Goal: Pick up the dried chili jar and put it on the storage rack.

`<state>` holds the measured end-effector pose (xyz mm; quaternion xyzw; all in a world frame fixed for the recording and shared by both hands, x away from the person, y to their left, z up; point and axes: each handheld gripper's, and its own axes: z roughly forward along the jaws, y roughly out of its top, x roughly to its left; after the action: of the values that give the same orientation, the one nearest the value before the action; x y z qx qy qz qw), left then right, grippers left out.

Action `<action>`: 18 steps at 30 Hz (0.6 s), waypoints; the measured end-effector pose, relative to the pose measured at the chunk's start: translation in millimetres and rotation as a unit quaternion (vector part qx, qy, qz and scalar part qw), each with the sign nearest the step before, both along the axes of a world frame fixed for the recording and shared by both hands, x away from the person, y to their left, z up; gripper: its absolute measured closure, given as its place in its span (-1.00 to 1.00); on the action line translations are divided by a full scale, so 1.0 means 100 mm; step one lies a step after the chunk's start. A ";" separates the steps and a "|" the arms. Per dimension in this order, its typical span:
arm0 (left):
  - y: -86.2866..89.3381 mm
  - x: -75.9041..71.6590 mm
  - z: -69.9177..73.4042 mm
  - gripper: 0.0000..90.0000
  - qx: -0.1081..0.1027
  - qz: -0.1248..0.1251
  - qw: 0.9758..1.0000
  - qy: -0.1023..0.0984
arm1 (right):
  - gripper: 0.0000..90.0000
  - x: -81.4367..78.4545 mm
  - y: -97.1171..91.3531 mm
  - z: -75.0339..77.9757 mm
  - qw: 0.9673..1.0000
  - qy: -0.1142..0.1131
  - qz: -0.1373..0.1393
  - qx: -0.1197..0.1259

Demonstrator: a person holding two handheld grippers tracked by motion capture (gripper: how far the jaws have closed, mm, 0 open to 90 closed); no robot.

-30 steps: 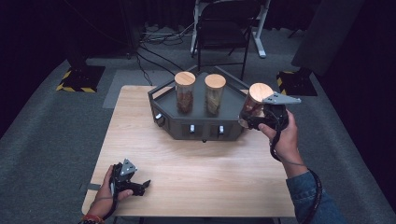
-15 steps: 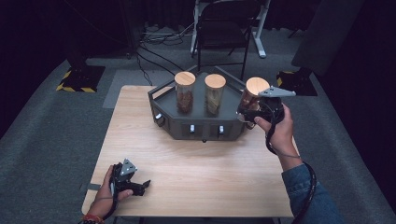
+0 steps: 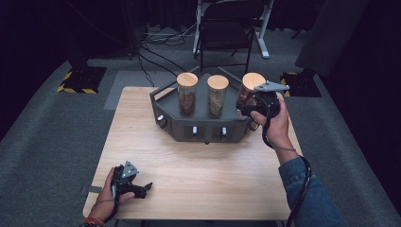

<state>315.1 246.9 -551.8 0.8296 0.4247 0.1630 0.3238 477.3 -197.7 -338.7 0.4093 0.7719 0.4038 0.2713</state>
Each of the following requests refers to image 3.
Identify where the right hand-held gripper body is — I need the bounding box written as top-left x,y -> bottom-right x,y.
252,80 -> 290,119

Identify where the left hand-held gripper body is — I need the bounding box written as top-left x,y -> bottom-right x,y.
112,160 -> 140,199

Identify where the jar with reddish brown contents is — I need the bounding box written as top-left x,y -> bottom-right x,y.
235,72 -> 268,109

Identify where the jar with pale yellow contents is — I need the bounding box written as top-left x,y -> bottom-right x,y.
206,74 -> 230,119

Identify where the dark grey hexagonal tray rack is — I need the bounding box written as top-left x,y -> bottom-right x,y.
149,65 -> 262,145

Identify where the jar with dark brown contents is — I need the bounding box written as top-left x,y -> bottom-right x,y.
176,72 -> 200,116

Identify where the person's right hand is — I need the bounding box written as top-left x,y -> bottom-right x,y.
250,93 -> 299,156

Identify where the person's left hand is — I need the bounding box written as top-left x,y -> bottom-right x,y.
89,167 -> 136,222

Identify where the black folding chair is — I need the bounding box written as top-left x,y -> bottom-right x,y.
198,0 -> 258,83

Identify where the grey leaning panel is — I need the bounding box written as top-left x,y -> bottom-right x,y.
294,0 -> 370,79

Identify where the grey floor mat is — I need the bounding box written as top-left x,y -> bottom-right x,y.
103,69 -> 178,112

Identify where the black left gripper wrist strap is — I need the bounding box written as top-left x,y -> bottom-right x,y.
105,183 -> 121,224

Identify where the black gripper wrist strap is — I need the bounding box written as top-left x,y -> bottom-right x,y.
262,100 -> 313,227
105,183 -> 121,224

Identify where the black yellow striped base plate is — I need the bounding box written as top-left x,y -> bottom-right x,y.
279,71 -> 323,98
56,65 -> 108,95

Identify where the colourful woven bracelet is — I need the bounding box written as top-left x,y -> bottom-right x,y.
79,217 -> 107,227

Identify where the white desk frame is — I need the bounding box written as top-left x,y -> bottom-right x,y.
192,0 -> 275,61

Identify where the black right gripper wrist strap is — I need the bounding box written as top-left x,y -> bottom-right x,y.
262,100 -> 313,227

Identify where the black floor cable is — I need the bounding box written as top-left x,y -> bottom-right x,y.
137,46 -> 187,88

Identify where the bundle of floor cables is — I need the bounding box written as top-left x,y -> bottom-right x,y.
141,23 -> 198,47

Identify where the dark stand post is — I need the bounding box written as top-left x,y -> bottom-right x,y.
121,0 -> 148,61

